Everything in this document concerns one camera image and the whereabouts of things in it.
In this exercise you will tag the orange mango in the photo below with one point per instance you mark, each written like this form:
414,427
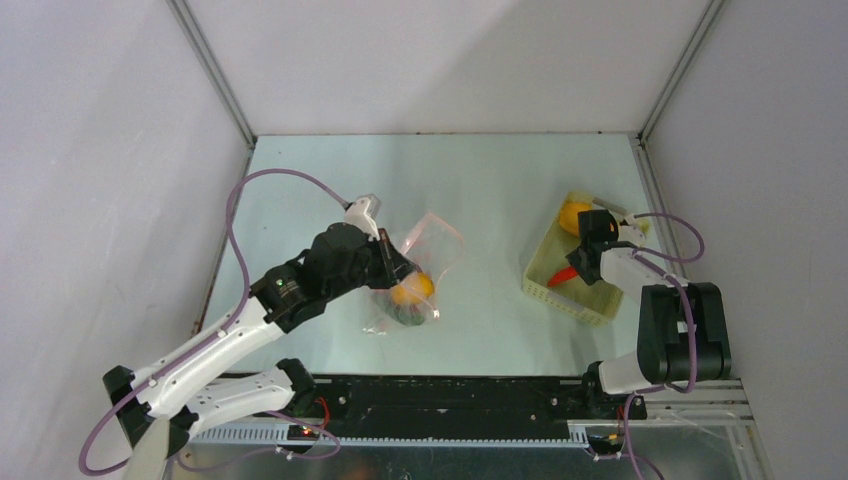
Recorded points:
415,289

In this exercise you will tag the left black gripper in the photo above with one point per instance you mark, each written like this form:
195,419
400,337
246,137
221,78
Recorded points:
392,265

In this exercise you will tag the orange carrot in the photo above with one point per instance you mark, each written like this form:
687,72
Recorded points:
562,276

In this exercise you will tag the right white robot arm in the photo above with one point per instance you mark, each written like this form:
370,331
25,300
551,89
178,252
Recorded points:
682,336

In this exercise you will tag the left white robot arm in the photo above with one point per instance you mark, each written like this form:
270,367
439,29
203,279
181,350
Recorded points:
182,388

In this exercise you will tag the clear zip top bag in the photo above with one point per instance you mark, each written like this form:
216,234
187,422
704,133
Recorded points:
435,247

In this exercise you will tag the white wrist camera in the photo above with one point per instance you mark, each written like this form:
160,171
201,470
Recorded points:
632,233
362,213

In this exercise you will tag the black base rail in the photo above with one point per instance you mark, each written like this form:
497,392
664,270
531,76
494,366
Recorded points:
459,408

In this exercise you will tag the yellow bell pepper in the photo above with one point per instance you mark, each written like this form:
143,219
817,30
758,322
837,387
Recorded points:
568,217

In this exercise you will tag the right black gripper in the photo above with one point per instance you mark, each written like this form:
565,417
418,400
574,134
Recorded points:
589,250

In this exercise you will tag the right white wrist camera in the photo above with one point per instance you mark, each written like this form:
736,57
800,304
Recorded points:
632,233

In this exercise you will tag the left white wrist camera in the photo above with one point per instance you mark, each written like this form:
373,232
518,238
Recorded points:
362,213

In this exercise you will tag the cream perforated plastic basket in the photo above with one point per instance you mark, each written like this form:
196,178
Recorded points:
595,305

